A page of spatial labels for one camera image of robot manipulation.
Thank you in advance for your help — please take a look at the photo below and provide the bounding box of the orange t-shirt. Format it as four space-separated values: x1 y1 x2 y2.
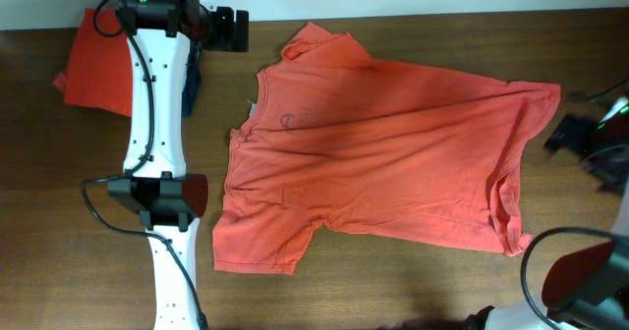
212 24 561 275

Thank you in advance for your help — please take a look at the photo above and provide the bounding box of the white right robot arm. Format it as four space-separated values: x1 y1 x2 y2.
461 96 628 330

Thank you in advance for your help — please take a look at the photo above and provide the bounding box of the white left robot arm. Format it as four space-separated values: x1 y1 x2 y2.
105 0 249 329

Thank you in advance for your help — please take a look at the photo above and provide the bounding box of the folded navy garment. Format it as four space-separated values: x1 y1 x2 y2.
182 42 202 118

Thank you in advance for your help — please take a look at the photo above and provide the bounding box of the folded orange shirt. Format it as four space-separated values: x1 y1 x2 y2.
52 8 133 117

